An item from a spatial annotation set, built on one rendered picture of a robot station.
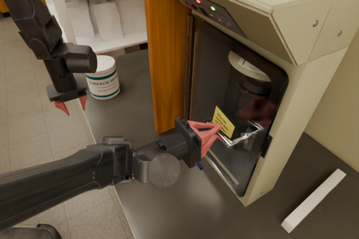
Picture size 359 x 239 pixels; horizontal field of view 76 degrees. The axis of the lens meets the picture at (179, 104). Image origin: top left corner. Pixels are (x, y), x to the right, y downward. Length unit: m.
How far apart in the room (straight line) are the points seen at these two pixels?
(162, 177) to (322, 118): 0.71
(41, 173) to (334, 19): 0.43
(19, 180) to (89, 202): 1.58
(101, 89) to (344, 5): 0.86
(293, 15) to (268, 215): 0.57
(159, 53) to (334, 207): 0.67
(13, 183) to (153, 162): 0.19
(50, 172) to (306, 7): 0.36
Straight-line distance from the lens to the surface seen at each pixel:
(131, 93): 1.07
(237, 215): 0.73
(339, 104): 0.93
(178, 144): 0.48
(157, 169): 0.39
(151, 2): 0.61
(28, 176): 0.31
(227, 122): 0.57
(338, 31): 0.43
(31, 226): 1.65
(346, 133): 0.96
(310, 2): 0.33
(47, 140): 2.37
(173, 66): 0.72
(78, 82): 0.74
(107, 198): 1.85
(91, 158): 0.39
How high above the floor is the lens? 1.59
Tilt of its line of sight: 41 degrees down
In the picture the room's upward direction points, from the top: 1 degrees clockwise
